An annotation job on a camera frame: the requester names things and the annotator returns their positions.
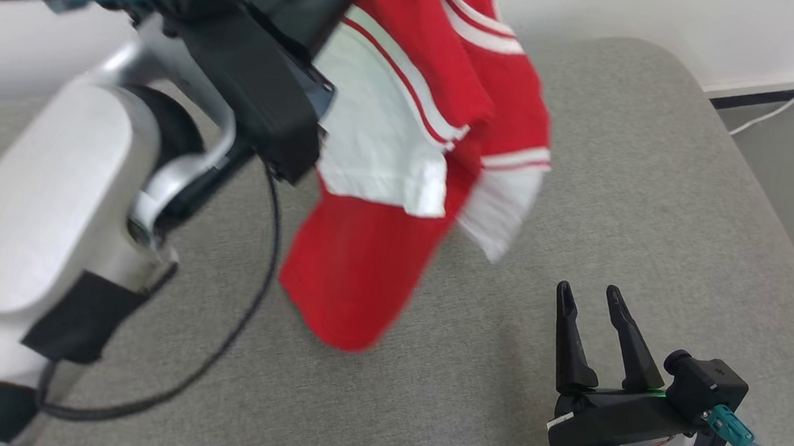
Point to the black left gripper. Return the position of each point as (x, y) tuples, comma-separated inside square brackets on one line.
[(264, 96)]

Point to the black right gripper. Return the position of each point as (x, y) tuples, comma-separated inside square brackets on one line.
[(617, 418)]

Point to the red shirt with white stripes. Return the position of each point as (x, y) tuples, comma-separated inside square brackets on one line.
[(364, 270)]

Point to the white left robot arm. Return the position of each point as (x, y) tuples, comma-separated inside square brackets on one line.
[(32, 205)]

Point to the black baseboard strip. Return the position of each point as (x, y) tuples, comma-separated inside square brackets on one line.
[(774, 96)]

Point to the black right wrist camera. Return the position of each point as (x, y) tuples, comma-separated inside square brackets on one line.
[(706, 386)]

